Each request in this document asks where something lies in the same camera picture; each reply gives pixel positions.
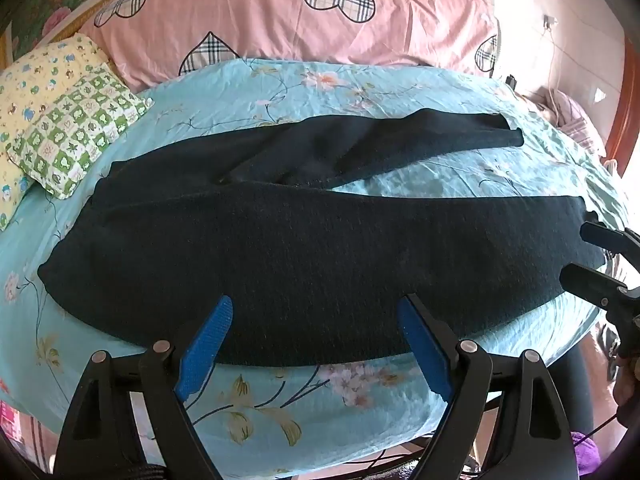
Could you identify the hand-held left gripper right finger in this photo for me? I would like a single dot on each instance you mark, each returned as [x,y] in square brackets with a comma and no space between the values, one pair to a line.
[422,345]

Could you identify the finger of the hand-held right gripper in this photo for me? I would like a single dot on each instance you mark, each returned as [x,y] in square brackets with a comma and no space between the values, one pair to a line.
[607,237]
[592,282]

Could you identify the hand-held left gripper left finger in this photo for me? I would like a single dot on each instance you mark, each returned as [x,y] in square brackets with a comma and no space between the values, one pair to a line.
[207,345]

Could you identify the person's right hand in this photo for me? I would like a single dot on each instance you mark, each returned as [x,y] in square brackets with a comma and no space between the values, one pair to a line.
[625,385]

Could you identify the light blue floral bed sheet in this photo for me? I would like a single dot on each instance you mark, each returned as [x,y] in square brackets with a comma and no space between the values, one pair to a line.
[280,410]

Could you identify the striped cloth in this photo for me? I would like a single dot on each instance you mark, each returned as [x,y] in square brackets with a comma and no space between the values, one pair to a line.
[575,115]

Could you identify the purple cloth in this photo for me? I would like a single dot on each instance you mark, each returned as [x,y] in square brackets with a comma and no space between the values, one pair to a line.
[586,452]

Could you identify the green checked pillow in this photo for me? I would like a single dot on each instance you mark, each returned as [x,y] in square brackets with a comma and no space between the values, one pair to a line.
[80,125]

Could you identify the yellow printed pillow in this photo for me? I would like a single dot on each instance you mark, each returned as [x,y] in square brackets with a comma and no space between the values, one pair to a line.
[40,80]

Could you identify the pink pillow with plaid hearts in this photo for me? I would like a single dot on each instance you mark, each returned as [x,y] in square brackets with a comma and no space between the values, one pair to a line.
[250,10]

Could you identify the gold framed garden picture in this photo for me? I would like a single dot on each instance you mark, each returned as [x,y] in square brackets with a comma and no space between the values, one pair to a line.
[50,0]

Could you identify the red-brown wooden frame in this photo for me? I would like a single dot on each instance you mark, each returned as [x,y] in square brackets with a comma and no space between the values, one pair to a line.
[625,110]

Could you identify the wall socket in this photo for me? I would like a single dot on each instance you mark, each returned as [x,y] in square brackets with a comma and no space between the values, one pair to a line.
[550,21]

